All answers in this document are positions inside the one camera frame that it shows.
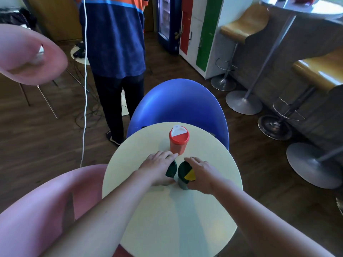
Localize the person's right hand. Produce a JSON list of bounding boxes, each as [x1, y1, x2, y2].
[[183, 157, 223, 195]]

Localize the person's left hand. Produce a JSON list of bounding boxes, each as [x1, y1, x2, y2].
[[137, 150, 179, 187]]

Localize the dark green lidded container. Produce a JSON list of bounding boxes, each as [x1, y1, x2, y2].
[[165, 160, 178, 178]]

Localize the green container with yellow-patch lid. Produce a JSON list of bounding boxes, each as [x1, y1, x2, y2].
[[177, 161, 196, 190]]

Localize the person's right forearm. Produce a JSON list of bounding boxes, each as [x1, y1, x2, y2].
[[212, 178, 337, 257]]

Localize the person's left forearm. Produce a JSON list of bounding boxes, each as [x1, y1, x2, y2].
[[40, 170, 150, 257]]

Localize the red container with white flip lid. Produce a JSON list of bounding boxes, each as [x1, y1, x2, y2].
[[169, 125, 190, 156]]

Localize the blue plastic chair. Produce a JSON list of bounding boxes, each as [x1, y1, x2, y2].
[[126, 79, 230, 151]]

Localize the pink plastic chair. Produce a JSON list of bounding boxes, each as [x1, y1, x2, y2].
[[0, 164, 136, 257], [0, 23, 68, 120]]

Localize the white round floor base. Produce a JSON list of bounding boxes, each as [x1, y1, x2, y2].
[[70, 45, 90, 65]]

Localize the white cabinet red green doors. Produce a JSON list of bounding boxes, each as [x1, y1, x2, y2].
[[179, 0, 254, 80]]

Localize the blue glass-door drinks fridge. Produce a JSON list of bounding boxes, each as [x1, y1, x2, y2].
[[156, 0, 183, 54]]

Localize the wooden seat bar stool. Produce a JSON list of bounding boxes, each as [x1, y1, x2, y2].
[[257, 47, 343, 141], [211, 4, 270, 92]]

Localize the brown wooden cabinet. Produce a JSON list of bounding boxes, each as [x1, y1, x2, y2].
[[26, 0, 82, 42]]

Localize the black bag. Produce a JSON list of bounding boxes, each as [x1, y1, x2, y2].
[[0, 7, 37, 30]]

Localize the silver round pedestal base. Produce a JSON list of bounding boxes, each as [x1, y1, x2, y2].
[[286, 142, 343, 189]]

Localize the white hanging cable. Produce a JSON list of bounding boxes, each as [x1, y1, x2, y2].
[[80, 0, 88, 168]]

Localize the silver pedestal high table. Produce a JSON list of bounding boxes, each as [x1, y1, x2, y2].
[[225, 0, 343, 115]]

